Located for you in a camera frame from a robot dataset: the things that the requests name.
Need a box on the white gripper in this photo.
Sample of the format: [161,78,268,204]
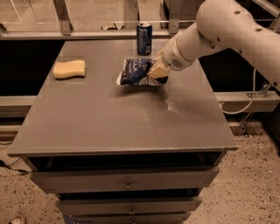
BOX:
[147,36,193,84]

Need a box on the blue chip bag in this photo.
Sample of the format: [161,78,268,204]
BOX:
[116,58,161,87]

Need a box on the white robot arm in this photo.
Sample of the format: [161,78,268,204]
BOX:
[147,0,280,90]

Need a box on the yellow sponge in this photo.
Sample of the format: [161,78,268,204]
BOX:
[53,59,86,79]

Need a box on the blue soda can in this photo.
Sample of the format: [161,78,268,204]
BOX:
[136,21,152,56]

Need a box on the grey drawer cabinet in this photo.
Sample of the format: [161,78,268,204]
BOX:
[6,38,239,224]

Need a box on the top grey drawer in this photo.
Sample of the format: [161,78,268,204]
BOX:
[31,166,220,193]

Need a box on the grey drawer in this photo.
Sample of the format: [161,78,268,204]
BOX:
[31,166,220,193]
[57,197,202,215]
[73,213,191,224]

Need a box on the middle grey drawer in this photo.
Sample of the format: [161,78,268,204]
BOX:
[57,197,202,215]

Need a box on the bottom grey drawer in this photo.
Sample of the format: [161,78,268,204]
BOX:
[73,213,191,224]

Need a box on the white shoe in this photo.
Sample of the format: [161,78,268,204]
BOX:
[8,216,26,224]

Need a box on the metal railing frame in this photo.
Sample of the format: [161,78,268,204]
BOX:
[0,0,280,42]

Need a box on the black floor cable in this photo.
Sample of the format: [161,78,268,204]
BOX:
[0,141,30,175]

